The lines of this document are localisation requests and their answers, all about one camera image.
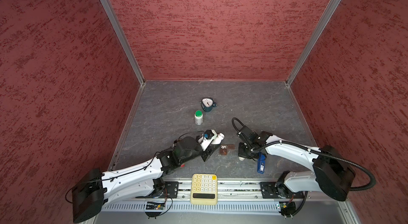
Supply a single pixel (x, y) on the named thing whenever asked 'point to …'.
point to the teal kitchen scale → (207, 104)
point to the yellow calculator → (204, 189)
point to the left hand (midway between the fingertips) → (216, 144)
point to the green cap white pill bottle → (198, 117)
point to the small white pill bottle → (218, 139)
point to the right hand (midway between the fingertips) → (240, 158)
